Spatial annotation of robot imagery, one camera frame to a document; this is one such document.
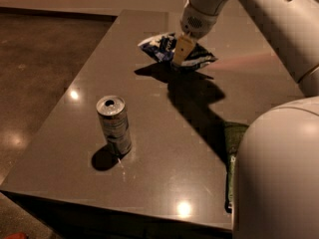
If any green chip bag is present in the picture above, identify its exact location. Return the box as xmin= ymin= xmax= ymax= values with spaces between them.
xmin=223 ymin=121 xmax=248 ymax=213

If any red object on floor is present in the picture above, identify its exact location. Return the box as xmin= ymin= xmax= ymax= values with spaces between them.
xmin=4 ymin=232 xmax=28 ymax=239

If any blue chip bag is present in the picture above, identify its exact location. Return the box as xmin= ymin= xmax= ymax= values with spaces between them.
xmin=138 ymin=32 xmax=217 ymax=72

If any silver drink can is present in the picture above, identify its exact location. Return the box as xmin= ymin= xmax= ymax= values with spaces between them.
xmin=96 ymin=96 xmax=132 ymax=155

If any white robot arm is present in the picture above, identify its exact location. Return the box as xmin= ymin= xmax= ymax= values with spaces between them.
xmin=173 ymin=0 xmax=319 ymax=239

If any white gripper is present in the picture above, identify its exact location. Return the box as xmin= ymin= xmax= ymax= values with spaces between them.
xmin=172 ymin=0 xmax=219 ymax=66

